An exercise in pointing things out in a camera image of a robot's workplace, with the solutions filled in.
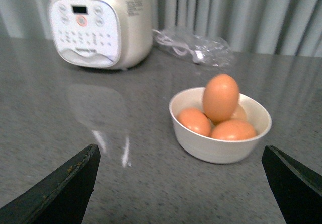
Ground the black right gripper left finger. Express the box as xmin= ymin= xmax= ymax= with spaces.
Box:
xmin=1 ymin=144 xmax=101 ymax=223

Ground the clear plastic bag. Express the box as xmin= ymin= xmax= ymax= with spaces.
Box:
xmin=153 ymin=26 xmax=234 ymax=67

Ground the cream electric cooker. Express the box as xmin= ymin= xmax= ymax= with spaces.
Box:
xmin=48 ymin=0 xmax=153 ymax=70

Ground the white bowl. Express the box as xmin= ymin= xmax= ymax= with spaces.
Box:
xmin=169 ymin=87 xmax=272 ymax=164

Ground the pale brown egg back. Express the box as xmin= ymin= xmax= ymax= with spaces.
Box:
xmin=230 ymin=104 xmax=247 ymax=121

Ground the white power cable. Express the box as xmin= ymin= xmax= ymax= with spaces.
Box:
xmin=152 ymin=29 xmax=204 ymax=64

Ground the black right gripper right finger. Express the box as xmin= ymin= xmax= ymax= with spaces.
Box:
xmin=262 ymin=145 xmax=321 ymax=223

